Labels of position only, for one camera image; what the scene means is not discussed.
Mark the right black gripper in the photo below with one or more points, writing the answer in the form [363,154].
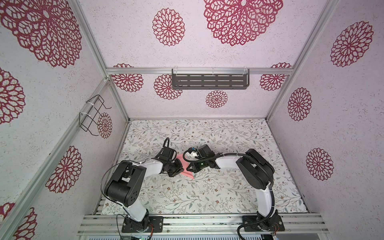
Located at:
[194,168]

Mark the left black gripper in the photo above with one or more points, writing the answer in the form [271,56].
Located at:
[179,169]

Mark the pink square paper sheet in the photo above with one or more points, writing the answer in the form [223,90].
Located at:
[185,165]

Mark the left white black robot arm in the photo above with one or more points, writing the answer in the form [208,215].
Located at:
[125,183]

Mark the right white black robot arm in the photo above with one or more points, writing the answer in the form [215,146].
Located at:
[258,172]

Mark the right wrist camera with cable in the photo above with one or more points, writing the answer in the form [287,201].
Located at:
[198,154]

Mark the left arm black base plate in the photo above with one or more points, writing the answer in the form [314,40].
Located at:
[148,225]

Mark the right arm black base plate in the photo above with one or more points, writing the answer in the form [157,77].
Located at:
[273,224]

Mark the dark grey slotted wall shelf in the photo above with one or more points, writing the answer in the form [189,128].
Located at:
[212,81]

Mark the aluminium front rail base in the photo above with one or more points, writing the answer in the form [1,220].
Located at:
[199,224]

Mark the black wire wall rack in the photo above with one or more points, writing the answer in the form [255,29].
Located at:
[96,121]

